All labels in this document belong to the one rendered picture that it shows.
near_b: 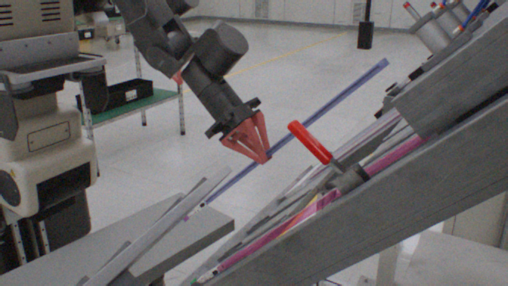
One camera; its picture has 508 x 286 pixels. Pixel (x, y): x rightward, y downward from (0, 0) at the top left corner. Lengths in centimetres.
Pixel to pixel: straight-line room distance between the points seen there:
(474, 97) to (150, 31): 47
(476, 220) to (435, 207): 166
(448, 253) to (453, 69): 80
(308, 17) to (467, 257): 913
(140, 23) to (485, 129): 51
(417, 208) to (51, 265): 93
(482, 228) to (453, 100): 168
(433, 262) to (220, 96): 67
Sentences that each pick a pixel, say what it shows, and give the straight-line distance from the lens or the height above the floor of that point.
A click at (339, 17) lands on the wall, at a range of 980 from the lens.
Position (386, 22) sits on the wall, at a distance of 951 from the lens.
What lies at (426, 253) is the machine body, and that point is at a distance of 115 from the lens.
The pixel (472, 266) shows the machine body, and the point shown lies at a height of 62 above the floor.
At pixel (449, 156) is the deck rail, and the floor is 111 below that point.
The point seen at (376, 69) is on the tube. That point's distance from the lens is 60.
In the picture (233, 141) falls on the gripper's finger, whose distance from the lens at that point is 71.
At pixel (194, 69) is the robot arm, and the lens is 71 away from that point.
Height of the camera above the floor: 126
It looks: 22 degrees down
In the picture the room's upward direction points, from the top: straight up
